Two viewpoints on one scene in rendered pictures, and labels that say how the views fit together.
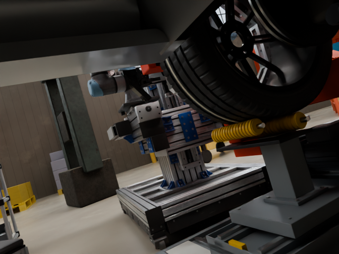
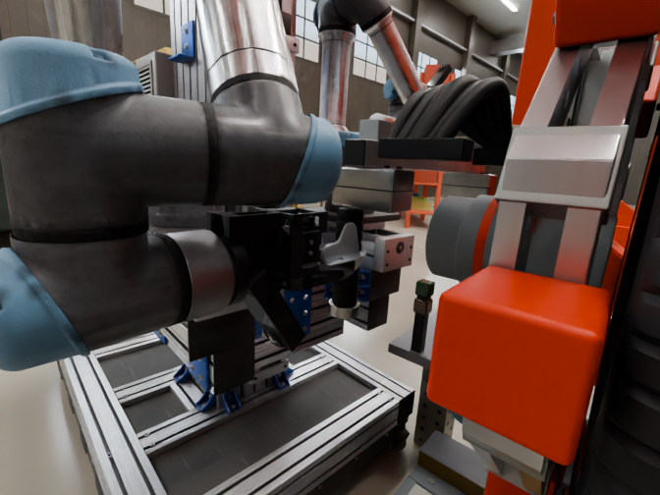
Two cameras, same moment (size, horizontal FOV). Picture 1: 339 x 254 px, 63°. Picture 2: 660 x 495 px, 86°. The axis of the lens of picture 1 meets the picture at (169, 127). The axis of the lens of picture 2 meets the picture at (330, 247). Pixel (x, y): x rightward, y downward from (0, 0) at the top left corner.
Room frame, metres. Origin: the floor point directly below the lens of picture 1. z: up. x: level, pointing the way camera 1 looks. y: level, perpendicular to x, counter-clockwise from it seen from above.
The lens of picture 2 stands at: (0.90, 0.18, 0.95)
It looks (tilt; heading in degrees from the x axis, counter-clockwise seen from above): 13 degrees down; 335
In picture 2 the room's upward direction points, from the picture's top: 3 degrees clockwise
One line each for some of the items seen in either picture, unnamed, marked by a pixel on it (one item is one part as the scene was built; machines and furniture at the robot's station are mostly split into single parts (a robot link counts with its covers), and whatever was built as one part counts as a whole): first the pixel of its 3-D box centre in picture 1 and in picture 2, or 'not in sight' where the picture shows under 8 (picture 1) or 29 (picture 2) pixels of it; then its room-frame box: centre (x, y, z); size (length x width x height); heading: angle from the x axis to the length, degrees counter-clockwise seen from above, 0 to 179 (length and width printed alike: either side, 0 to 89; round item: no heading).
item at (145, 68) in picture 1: (154, 61); (517, 344); (1.03, -0.01, 0.85); 0.09 x 0.08 x 0.07; 115
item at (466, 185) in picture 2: not in sight; (467, 185); (1.43, -0.36, 0.93); 0.09 x 0.05 x 0.05; 25
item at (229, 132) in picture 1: (235, 131); not in sight; (1.03, -0.23, 0.51); 0.29 x 0.06 x 0.06; 25
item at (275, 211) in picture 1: (287, 170); not in sight; (1.01, -0.37, 0.32); 0.40 x 0.30 x 0.28; 115
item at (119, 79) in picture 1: (119, 83); (192, 273); (1.21, 0.16, 0.85); 0.08 x 0.05 x 0.08; 26
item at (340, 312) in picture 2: (164, 80); (347, 259); (1.31, -0.04, 0.83); 0.04 x 0.04 x 0.16
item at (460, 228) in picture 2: not in sight; (513, 247); (1.23, -0.27, 0.85); 0.21 x 0.14 x 0.14; 25
